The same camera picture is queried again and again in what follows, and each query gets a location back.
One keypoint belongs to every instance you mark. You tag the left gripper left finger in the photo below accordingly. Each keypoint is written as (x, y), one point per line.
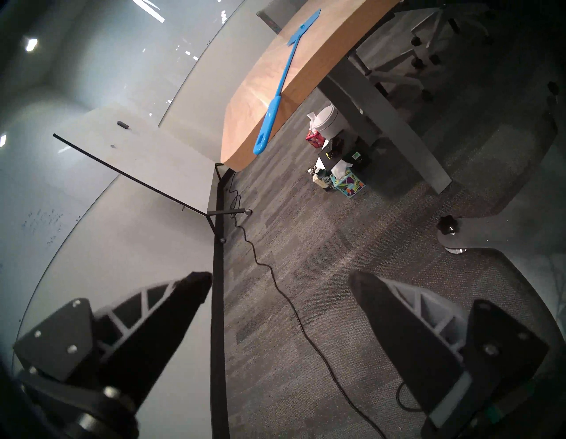
(146, 332)

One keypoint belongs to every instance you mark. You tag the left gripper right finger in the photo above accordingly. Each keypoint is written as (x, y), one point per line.
(407, 332)

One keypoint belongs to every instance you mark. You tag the blue plastic fly swatter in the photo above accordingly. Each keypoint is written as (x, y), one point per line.
(267, 124)

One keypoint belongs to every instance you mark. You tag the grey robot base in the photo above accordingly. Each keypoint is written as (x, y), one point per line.
(508, 230)

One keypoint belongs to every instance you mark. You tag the black round knob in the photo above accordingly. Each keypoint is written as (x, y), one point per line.
(446, 225)

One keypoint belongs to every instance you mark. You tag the colourful tissue box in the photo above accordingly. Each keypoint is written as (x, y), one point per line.
(349, 183)

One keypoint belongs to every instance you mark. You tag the white mobile whiteboard on stand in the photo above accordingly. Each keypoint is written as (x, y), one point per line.
(146, 155)

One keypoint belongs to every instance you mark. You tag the dark box with green label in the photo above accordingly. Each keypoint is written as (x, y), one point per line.
(357, 159)

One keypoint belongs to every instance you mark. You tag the black box with yellow print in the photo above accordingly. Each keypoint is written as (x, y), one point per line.
(328, 157)

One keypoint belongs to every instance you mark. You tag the grey metal table leg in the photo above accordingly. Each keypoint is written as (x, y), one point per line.
(389, 128)

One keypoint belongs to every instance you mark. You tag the small red box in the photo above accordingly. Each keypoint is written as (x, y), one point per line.
(315, 138)

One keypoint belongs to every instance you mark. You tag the white lidded bin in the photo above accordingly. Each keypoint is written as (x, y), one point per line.
(327, 120)

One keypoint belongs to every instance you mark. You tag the square ceiling light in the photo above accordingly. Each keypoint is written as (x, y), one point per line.
(31, 44)

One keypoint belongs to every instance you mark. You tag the glass wall whiteboard with writing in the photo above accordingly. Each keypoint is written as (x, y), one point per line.
(44, 199)

